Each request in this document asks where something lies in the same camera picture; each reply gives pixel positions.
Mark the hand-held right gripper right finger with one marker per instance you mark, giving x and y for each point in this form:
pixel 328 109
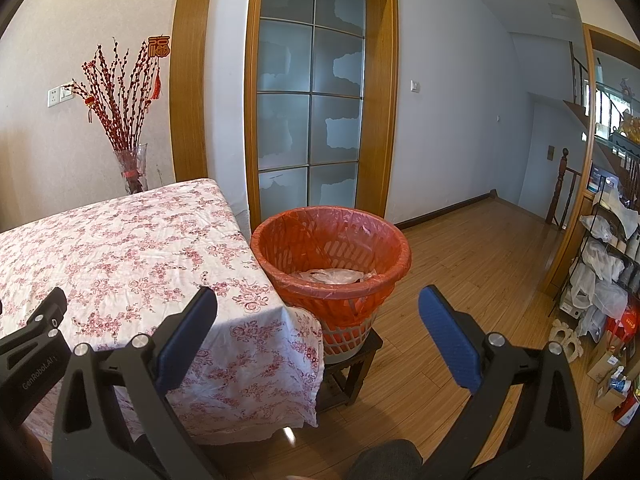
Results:
pixel 450 340

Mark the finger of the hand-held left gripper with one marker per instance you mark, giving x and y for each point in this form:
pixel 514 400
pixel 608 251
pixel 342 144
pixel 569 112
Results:
pixel 42 317

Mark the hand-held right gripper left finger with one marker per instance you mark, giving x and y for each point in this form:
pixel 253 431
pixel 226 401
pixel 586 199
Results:
pixel 187 340

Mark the white plastic wastebasket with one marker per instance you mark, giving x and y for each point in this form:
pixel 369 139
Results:
pixel 345 347

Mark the white plastic bag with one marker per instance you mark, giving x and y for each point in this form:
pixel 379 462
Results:
pixel 332 276

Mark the floral tablecloth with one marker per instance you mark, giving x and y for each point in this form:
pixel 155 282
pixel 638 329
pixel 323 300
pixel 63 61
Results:
pixel 125 260

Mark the dark wooden stool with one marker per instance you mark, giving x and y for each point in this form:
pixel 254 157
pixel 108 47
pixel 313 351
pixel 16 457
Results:
pixel 350 385

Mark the beige ceramic figurines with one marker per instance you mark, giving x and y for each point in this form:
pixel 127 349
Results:
pixel 567 340

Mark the person's dark trouser leg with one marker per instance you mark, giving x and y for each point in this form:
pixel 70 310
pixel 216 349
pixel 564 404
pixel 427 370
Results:
pixel 385 462

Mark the small cardboard box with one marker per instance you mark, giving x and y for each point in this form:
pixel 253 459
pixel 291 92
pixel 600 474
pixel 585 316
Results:
pixel 602 366
pixel 610 400

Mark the black metal shelf rack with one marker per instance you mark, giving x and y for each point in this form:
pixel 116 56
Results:
pixel 585 250

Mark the clear glass vase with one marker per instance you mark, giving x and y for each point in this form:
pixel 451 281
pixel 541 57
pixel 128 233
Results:
pixel 131 170

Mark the blue and white bottle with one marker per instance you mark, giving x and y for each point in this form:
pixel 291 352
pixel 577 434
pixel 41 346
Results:
pixel 620 382

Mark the red berry branches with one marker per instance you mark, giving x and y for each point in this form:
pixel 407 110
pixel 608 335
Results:
pixel 117 105

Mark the frosted glass door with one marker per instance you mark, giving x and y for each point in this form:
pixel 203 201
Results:
pixel 310 125

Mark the golden ornament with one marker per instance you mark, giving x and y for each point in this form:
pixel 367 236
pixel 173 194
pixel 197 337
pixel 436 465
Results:
pixel 631 127

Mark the red hanging tassel ornament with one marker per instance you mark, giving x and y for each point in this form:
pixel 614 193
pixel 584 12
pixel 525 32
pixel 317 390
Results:
pixel 159 47

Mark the wooden partition frame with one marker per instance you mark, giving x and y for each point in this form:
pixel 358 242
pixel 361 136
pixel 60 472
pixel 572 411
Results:
pixel 567 240

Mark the wooden stair newel post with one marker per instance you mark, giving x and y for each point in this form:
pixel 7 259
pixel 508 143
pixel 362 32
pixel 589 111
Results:
pixel 559 190

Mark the white wall socket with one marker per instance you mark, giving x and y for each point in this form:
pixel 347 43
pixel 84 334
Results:
pixel 54 98

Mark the white double wall switch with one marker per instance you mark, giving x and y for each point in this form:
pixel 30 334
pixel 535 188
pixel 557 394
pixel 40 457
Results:
pixel 67 93

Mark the wooden door frame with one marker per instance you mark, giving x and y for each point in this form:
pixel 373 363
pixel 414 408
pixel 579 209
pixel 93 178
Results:
pixel 382 110

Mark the wooden wall pillar trim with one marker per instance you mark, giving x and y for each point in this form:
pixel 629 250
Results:
pixel 192 85

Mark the small white wall switch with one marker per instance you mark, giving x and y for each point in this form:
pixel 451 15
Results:
pixel 415 86

